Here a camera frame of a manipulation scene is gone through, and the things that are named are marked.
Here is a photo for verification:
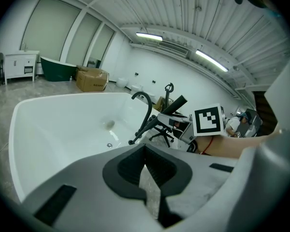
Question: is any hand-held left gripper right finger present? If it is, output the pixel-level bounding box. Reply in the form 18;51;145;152
145;144;240;229

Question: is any person's right forearm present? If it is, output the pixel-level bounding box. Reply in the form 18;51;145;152
198;128;281;159

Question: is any flat cardboard box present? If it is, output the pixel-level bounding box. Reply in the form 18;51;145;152
74;65;95;73

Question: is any red string bracelet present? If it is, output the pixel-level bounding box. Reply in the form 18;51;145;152
199;136;214;155

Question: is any long ceiling light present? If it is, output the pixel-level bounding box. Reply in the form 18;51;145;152
195;49;229;73
135;32;164;41

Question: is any white ceiling air vent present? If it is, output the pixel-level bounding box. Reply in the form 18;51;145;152
158;41;191;58

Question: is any black ribbed shower hose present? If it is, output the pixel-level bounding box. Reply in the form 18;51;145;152
129;116;159;145

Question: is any white vanity cabinet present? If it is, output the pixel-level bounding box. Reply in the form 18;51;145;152
4;50;41;86

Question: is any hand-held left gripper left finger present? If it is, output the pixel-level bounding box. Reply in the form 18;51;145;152
21;144;161;232

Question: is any large cardboard box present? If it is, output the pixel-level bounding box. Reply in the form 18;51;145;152
76;68;109;92

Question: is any white rectangular bathtub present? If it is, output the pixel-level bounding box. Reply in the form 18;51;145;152
8;92;160;204

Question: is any open cardboard box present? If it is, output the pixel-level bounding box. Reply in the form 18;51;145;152
156;96;167;112

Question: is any black curved faucet spout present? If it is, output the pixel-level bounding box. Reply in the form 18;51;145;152
131;91;153;136

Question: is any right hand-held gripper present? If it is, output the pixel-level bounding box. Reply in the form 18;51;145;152
157;102;227;153

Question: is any black handheld shower head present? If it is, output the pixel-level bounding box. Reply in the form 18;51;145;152
163;95;189;116

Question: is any dark green bathtub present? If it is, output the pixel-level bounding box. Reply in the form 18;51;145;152
40;56;77;82

